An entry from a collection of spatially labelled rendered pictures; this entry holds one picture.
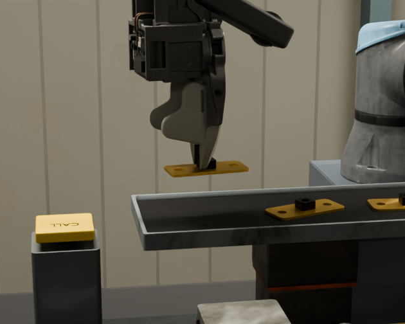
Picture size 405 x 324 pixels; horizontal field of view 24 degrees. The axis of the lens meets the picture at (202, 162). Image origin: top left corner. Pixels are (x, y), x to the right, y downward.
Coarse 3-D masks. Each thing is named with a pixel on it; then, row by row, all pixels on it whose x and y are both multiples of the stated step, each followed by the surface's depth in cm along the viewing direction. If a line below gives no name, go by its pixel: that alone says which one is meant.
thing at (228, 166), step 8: (168, 168) 97; (176, 168) 98; (184, 168) 97; (192, 168) 97; (208, 168) 97; (216, 168) 97; (224, 168) 97; (232, 168) 97; (240, 168) 97; (248, 168) 98; (176, 176) 95; (184, 176) 95
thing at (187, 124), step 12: (192, 84) 93; (192, 96) 93; (204, 96) 93; (180, 108) 93; (192, 108) 93; (204, 108) 93; (168, 120) 93; (180, 120) 93; (192, 120) 94; (204, 120) 94; (168, 132) 93; (180, 132) 93; (192, 132) 94; (204, 132) 94; (216, 132) 94; (204, 144) 94; (216, 144) 95; (204, 156) 95
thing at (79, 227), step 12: (48, 216) 100; (60, 216) 100; (72, 216) 100; (84, 216) 100; (36, 228) 96; (48, 228) 96; (60, 228) 96; (72, 228) 96; (84, 228) 96; (36, 240) 95; (48, 240) 95; (60, 240) 95; (72, 240) 96; (84, 240) 96
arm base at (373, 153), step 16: (352, 128) 138; (368, 128) 134; (384, 128) 132; (400, 128) 132; (352, 144) 136; (368, 144) 133; (384, 144) 132; (400, 144) 132; (352, 160) 135; (368, 160) 134; (384, 160) 132; (400, 160) 132; (352, 176) 135; (368, 176) 133; (384, 176) 132; (400, 176) 132
